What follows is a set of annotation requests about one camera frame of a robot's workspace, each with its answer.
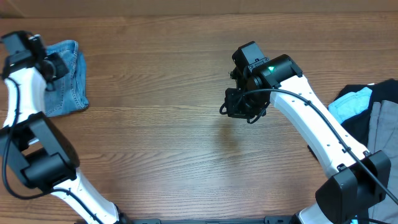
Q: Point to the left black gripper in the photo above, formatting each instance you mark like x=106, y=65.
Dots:
x=62, y=68

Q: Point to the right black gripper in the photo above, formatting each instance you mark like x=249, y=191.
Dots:
x=235, y=110

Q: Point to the blue denim jeans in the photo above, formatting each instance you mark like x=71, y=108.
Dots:
x=70, y=91

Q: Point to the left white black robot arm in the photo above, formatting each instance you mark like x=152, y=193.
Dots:
x=37, y=159

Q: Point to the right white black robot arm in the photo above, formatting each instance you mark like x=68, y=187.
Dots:
x=356, y=178

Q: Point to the light blue shirt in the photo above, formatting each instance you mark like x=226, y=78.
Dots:
x=350, y=104

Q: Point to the grey garment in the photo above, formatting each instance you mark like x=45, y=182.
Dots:
x=383, y=136

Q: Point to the black garment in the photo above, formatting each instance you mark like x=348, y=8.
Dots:
x=358, y=126

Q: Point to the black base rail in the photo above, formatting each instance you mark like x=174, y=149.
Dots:
x=217, y=221

